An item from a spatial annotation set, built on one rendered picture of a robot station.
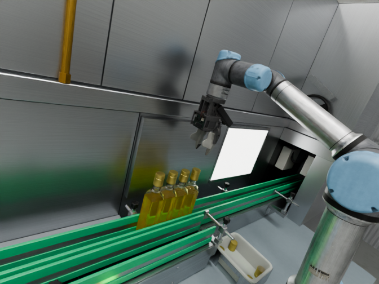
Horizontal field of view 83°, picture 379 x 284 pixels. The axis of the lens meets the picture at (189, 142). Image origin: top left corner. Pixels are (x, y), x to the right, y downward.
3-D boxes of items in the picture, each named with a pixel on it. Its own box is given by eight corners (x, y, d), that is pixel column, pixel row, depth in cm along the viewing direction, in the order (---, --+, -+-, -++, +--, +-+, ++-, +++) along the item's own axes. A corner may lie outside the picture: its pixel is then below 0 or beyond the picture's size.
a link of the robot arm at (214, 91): (219, 84, 79) (236, 90, 73) (215, 97, 80) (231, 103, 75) (205, 80, 74) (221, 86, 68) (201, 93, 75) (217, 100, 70)
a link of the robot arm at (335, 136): (418, 167, 54) (279, 62, 77) (419, 175, 46) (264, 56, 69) (375, 193, 60) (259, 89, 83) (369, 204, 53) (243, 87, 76)
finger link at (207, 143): (196, 155, 77) (200, 130, 76) (207, 154, 81) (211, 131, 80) (202, 157, 75) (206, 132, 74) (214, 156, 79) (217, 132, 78)
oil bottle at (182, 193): (170, 222, 94) (182, 181, 87) (176, 231, 90) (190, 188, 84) (159, 225, 90) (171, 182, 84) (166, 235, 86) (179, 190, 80)
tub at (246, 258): (230, 243, 110) (236, 230, 108) (267, 280, 95) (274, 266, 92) (207, 256, 99) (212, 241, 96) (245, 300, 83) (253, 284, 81)
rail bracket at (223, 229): (203, 223, 99) (211, 201, 95) (230, 251, 87) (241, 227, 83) (198, 225, 97) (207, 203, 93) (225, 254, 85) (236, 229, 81)
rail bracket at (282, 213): (265, 211, 145) (279, 182, 138) (289, 227, 134) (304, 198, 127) (262, 212, 142) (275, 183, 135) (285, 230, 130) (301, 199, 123)
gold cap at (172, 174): (172, 178, 81) (175, 168, 80) (177, 183, 79) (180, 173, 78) (164, 180, 79) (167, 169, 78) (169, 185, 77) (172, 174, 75)
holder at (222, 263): (222, 237, 114) (227, 225, 111) (266, 281, 95) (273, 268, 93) (199, 248, 102) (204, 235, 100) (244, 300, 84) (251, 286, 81)
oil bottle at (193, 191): (180, 219, 98) (193, 179, 91) (187, 227, 94) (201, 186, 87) (170, 222, 94) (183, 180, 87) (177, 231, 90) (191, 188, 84)
